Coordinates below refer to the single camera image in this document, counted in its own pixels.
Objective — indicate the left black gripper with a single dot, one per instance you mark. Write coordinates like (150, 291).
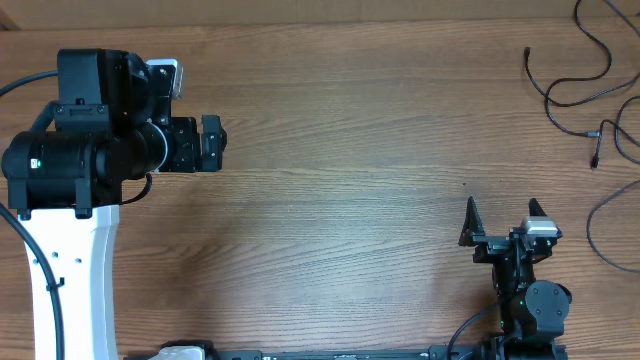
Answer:
(214, 141)

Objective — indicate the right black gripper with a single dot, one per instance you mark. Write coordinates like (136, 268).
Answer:
(492, 245)

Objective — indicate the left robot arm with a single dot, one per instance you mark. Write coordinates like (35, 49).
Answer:
(110, 123)

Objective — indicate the cardboard back panel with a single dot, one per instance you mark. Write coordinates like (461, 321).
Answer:
(102, 14)

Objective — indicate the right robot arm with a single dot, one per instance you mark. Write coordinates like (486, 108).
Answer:
(532, 312)

